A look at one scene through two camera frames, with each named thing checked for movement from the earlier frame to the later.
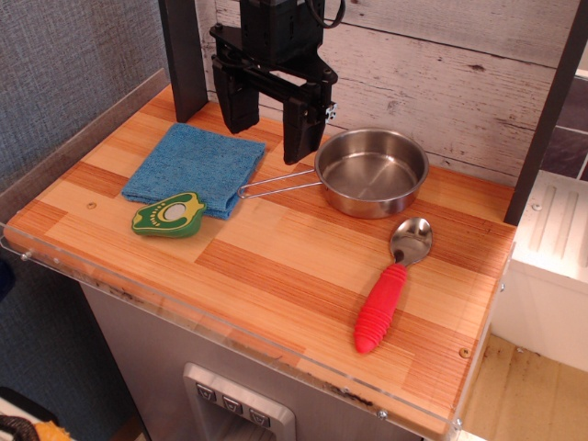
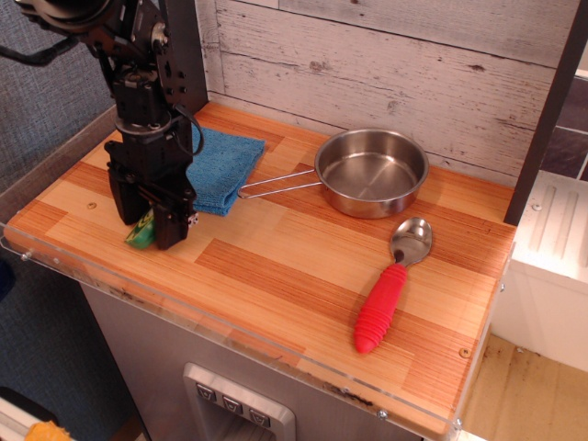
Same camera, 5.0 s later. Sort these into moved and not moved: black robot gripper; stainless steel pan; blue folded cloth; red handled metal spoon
Moved: black robot gripper
Not moved: red handled metal spoon; blue folded cloth; stainless steel pan
